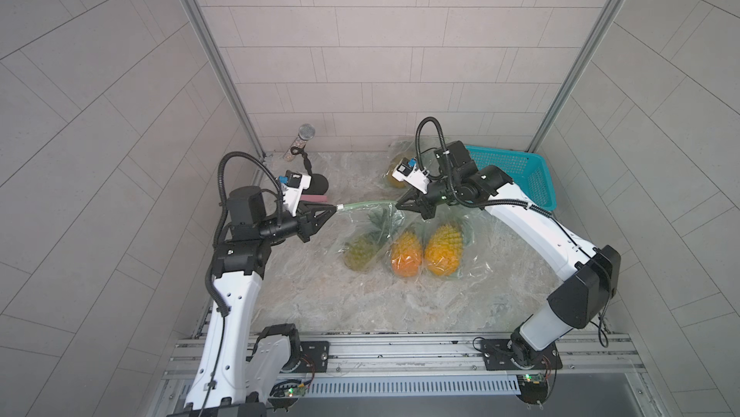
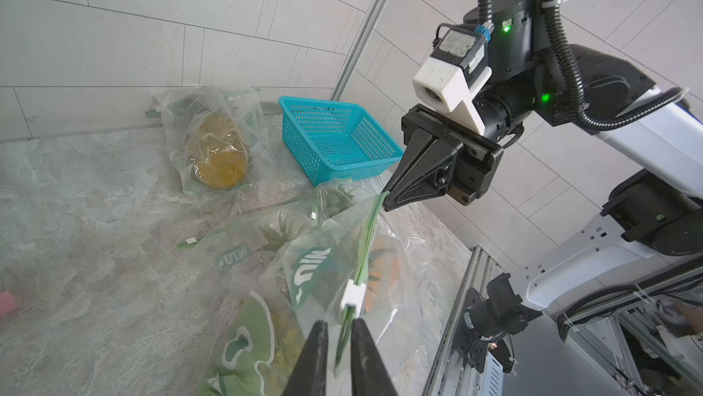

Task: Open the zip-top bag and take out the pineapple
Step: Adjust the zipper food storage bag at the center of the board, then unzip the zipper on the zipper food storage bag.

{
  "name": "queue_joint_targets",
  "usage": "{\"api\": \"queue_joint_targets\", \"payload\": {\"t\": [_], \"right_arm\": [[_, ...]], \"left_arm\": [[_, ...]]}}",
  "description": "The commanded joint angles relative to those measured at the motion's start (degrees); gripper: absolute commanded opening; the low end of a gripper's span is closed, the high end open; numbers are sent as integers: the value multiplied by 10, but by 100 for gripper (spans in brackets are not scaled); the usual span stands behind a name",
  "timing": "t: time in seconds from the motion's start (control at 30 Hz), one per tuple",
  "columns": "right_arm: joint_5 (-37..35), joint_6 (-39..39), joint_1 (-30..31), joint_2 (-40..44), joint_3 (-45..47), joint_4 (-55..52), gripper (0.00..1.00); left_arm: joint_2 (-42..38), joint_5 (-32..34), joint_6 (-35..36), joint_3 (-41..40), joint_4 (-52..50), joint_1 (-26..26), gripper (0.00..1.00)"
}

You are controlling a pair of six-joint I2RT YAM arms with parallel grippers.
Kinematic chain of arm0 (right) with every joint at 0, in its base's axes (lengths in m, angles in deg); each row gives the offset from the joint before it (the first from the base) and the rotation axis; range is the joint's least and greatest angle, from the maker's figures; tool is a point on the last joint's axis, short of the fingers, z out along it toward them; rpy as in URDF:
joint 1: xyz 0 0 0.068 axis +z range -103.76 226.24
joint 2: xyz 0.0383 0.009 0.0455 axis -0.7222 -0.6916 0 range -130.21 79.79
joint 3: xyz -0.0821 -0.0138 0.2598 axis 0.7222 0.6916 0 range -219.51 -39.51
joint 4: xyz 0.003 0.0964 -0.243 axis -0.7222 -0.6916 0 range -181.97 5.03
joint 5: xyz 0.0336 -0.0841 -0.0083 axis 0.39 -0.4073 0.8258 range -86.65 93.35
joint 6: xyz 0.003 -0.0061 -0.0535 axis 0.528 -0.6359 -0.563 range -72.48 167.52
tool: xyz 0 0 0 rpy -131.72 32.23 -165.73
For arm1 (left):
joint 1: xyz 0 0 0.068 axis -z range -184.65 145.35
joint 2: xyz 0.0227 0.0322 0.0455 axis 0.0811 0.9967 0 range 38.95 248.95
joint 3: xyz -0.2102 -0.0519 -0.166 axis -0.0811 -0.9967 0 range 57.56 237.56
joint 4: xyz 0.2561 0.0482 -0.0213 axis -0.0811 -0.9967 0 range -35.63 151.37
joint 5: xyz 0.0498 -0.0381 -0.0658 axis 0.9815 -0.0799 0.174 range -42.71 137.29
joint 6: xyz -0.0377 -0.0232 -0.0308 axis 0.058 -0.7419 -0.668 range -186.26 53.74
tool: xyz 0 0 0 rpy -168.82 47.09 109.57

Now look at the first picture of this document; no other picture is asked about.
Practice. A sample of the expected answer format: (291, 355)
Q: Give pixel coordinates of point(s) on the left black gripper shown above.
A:
(303, 225)

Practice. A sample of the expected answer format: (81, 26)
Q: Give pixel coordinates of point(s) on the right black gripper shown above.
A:
(421, 197)

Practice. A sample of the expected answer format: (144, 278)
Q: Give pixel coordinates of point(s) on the zip-top bag green pineapple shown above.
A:
(357, 216)

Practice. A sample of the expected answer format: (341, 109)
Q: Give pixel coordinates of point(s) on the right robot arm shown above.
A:
(589, 275)

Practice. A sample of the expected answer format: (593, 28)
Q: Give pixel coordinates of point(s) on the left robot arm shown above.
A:
(236, 377)

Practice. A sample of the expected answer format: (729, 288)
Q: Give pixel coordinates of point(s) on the orange pineapple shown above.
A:
(406, 255)

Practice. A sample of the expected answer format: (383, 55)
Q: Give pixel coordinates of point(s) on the yellow pineapple zip bag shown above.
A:
(467, 220)

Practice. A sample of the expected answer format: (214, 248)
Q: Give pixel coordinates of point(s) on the yellow pineapple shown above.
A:
(444, 250)

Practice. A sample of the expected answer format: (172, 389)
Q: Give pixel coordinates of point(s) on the orange pineapple zip bag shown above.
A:
(407, 224)

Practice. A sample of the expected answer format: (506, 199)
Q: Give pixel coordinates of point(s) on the far pineapple zip bag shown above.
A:
(405, 148)

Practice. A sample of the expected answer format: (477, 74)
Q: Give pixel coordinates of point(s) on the black microphone stand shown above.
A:
(319, 185)

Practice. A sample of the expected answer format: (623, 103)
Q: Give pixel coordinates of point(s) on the glitter silver microphone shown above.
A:
(306, 133)

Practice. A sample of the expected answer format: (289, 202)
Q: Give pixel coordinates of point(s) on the teal plastic basket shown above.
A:
(529, 171)

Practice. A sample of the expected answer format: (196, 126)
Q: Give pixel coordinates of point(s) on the left circuit board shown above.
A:
(285, 394)

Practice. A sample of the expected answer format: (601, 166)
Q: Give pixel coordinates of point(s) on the circuit board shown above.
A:
(285, 394)
(534, 389)

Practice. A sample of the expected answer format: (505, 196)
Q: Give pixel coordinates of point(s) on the right circuit board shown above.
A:
(534, 389)

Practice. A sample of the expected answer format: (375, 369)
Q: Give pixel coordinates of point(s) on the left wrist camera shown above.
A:
(293, 185)

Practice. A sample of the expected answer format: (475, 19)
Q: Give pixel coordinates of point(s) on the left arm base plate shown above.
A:
(314, 358)

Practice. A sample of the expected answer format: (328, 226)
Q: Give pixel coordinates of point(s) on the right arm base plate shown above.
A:
(498, 356)

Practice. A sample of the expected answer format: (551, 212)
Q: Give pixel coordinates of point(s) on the aluminium mounting rail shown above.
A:
(378, 354)

